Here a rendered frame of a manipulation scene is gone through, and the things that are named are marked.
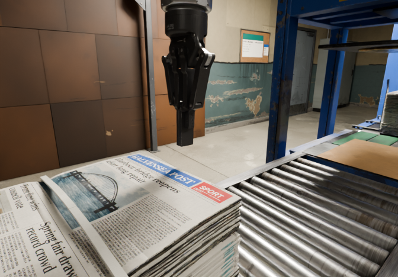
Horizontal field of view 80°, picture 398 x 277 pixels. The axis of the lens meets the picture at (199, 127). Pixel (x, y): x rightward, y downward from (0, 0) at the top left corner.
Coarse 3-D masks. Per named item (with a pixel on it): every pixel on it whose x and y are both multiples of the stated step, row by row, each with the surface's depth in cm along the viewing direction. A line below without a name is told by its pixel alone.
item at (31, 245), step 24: (0, 192) 36; (24, 192) 36; (0, 216) 30; (24, 216) 30; (0, 240) 26; (24, 240) 26; (48, 240) 26; (0, 264) 23; (24, 264) 23; (48, 264) 23
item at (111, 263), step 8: (48, 184) 37; (56, 184) 36; (56, 192) 33; (64, 192) 33; (64, 200) 31; (72, 208) 29; (80, 216) 28; (80, 224) 27; (88, 224) 27; (88, 232) 26; (96, 232) 26; (96, 240) 25; (96, 248) 24; (104, 248) 24; (104, 256) 23; (112, 256) 23; (112, 264) 22; (112, 272) 22; (120, 272) 22
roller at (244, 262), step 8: (240, 248) 56; (240, 256) 54; (248, 256) 53; (240, 264) 53; (248, 264) 52; (256, 264) 51; (264, 264) 52; (240, 272) 53; (248, 272) 51; (256, 272) 50; (264, 272) 49; (272, 272) 49
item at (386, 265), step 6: (396, 246) 56; (396, 252) 54; (390, 258) 53; (396, 258) 53; (384, 264) 51; (390, 264) 51; (396, 264) 51; (384, 270) 50; (390, 270) 50; (396, 270) 50; (378, 276) 48; (384, 276) 48; (390, 276) 48; (396, 276) 48
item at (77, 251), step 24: (48, 192) 36; (72, 192) 36; (48, 216) 30; (72, 216) 30; (96, 216) 30; (72, 240) 26; (120, 240) 26; (72, 264) 23; (96, 264) 23; (120, 264) 23; (144, 264) 23
